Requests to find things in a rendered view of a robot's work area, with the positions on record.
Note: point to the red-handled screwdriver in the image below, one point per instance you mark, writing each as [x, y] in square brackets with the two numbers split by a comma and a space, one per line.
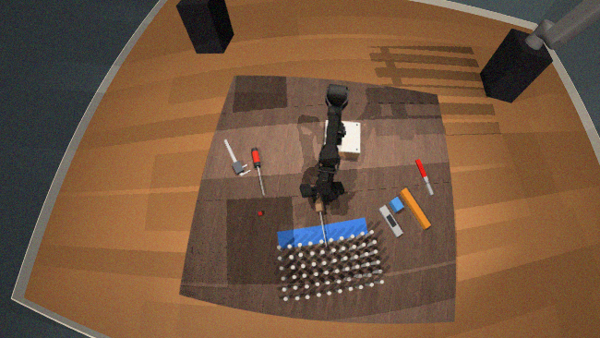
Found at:
[256, 157]

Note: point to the blue cube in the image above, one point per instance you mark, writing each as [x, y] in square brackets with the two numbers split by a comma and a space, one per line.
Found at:
[396, 204]

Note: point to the orange flat bar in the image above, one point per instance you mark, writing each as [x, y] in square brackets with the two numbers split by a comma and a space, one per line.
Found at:
[415, 208]

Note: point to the blue flat strip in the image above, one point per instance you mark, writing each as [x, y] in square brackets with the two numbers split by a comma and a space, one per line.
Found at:
[314, 234]

